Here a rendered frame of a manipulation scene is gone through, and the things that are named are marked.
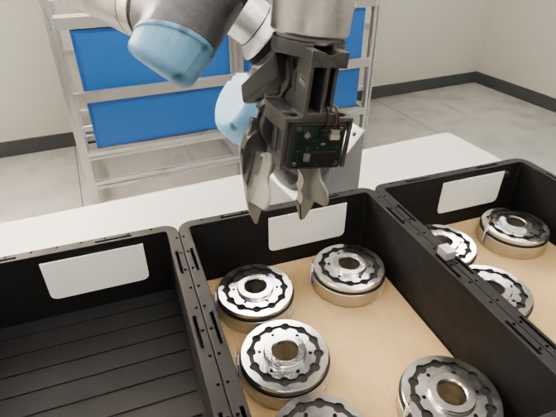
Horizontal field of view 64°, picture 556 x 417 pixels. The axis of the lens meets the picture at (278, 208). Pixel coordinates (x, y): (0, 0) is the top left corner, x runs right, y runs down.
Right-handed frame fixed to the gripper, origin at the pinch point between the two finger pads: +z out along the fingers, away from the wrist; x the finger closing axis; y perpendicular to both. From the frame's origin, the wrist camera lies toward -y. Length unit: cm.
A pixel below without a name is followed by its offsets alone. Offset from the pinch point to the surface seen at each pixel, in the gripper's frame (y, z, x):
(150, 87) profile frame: -179, 35, 3
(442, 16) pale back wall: -286, 0, 250
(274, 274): -2.4, 12.2, 1.8
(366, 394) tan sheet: 16.8, 14.9, 6.3
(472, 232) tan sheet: -4.4, 10.5, 38.4
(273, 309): 4.0, 12.4, -0.6
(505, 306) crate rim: 18.5, 3.2, 19.7
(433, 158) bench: -52, 19, 69
